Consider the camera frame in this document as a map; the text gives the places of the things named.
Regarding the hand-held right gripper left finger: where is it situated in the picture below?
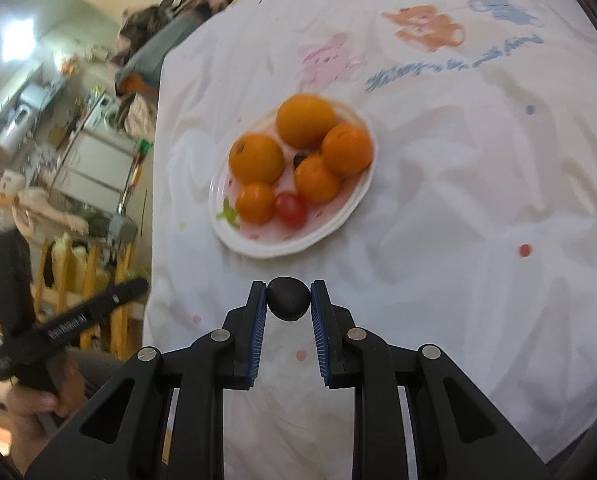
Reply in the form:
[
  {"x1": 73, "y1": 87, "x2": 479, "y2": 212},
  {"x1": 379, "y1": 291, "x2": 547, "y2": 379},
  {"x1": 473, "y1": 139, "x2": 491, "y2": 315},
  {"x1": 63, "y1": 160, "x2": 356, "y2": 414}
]
[{"x1": 26, "y1": 281, "x2": 269, "y2": 480}]

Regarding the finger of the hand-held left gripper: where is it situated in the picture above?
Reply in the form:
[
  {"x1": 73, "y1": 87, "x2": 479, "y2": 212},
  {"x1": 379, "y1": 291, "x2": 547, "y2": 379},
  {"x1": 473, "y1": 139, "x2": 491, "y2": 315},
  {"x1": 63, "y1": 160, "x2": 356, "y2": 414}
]
[{"x1": 88, "y1": 279, "x2": 150, "y2": 326}]

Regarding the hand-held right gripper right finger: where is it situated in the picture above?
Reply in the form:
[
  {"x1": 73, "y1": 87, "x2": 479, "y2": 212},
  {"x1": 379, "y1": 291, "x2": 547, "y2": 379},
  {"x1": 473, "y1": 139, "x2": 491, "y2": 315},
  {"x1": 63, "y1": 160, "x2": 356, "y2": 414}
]
[{"x1": 311, "y1": 280, "x2": 554, "y2": 480}]

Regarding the dark round fruit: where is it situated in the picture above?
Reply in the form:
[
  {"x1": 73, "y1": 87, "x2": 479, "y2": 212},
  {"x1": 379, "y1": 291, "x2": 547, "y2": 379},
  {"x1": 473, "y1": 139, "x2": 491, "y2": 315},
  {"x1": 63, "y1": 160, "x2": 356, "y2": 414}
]
[{"x1": 267, "y1": 277, "x2": 311, "y2": 322}]

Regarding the pink and white plate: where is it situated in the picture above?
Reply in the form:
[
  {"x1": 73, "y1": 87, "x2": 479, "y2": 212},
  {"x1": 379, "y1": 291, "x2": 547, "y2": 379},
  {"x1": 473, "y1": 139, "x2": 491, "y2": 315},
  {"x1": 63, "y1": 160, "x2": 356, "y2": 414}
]
[{"x1": 208, "y1": 100, "x2": 377, "y2": 260}]

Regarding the small tangerine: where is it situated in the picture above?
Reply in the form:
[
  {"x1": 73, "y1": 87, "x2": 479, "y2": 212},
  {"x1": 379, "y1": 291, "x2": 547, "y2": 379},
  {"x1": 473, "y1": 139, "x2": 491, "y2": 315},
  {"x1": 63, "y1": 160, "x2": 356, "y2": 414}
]
[
  {"x1": 235, "y1": 182, "x2": 276, "y2": 225},
  {"x1": 321, "y1": 122, "x2": 374, "y2": 177},
  {"x1": 293, "y1": 155, "x2": 342, "y2": 205}
]

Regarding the large orange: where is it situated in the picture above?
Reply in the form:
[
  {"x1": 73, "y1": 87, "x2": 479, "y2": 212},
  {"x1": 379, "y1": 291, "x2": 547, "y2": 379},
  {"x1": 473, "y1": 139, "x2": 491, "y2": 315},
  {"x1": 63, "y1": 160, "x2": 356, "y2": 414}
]
[{"x1": 276, "y1": 94, "x2": 339, "y2": 150}]

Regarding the person's left hand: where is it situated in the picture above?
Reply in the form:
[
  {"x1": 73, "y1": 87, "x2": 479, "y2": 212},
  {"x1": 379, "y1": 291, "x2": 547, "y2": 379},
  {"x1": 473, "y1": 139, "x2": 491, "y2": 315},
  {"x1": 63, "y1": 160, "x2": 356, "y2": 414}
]
[{"x1": 6, "y1": 356, "x2": 88, "y2": 476}]

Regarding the pink towel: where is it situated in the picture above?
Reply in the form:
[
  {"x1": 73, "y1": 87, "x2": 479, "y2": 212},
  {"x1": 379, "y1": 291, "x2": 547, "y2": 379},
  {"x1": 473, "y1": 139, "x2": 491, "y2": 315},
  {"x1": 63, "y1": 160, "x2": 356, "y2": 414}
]
[{"x1": 16, "y1": 185, "x2": 88, "y2": 234}]

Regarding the red cherry tomato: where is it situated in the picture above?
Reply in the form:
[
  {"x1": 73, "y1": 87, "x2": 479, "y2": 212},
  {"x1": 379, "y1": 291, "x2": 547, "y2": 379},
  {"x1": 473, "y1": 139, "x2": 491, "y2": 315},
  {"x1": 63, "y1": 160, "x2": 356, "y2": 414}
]
[{"x1": 274, "y1": 193, "x2": 309, "y2": 227}]

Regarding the white cabinet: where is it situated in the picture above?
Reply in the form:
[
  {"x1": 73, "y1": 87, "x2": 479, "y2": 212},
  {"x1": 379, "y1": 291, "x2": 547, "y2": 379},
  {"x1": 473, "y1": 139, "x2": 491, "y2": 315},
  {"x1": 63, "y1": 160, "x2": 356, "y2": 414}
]
[{"x1": 53, "y1": 127, "x2": 139, "y2": 206}]

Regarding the medium orange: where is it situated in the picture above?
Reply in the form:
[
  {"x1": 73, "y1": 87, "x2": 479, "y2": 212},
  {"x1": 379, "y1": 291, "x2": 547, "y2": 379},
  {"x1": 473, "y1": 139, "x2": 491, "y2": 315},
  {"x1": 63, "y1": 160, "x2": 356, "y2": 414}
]
[{"x1": 228, "y1": 133, "x2": 285, "y2": 185}]

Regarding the floral cloth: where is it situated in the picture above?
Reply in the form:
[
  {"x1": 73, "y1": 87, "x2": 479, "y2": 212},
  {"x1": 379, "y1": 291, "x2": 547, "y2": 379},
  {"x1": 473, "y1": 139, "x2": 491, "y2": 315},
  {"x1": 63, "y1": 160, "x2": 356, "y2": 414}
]
[{"x1": 121, "y1": 95, "x2": 157, "y2": 139}]

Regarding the white printed blanket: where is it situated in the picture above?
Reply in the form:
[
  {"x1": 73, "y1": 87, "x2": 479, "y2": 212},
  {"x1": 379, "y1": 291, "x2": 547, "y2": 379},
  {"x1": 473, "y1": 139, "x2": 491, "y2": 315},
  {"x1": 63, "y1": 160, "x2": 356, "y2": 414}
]
[{"x1": 141, "y1": 0, "x2": 597, "y2": 466}]

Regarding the green and orange cushion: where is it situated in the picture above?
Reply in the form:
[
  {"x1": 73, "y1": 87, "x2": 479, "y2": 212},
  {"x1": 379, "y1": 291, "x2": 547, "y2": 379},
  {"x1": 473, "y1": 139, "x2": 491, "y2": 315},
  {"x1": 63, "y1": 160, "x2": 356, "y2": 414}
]
[{"x1": 115, "y1": 15, "x2": 199, "y2": 98}]

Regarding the pile of clothes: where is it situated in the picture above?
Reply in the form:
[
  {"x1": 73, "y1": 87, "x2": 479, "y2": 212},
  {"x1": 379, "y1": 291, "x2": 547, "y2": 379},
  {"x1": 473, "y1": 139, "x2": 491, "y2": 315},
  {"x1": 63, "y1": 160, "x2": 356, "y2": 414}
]
[{"x1": 116, "y1": 0, "x2": 239, "y2": 68}]

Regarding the wooden rail frame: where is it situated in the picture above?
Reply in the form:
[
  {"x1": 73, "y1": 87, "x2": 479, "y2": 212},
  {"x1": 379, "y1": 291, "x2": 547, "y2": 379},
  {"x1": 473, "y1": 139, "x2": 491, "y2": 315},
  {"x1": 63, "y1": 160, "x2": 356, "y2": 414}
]
[{"x1": 0, "y1": 195, "x2": 139, "y2": 356}]

